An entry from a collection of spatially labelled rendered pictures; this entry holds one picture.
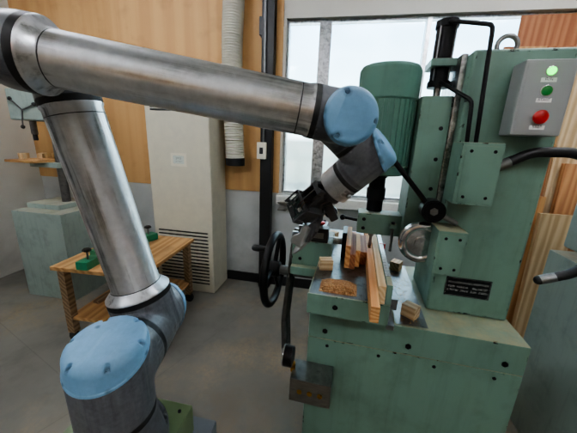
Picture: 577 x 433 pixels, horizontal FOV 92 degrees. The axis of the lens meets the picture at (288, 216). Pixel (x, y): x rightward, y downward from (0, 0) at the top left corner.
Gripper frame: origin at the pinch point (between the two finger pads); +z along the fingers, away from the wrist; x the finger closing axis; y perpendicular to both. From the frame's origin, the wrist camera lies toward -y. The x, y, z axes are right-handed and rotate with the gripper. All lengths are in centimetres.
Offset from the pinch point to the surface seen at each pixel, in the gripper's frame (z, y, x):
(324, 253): 2.6, -18.9, 4.5
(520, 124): -59, -22, 4
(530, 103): -62, -21, 1
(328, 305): -1.5, -4.5, 23.1
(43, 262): 212, 34, -96
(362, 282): -7.1, -16.7, 19.3
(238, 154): 69, -60, -120
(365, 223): -12.6, -24.6, 1.4
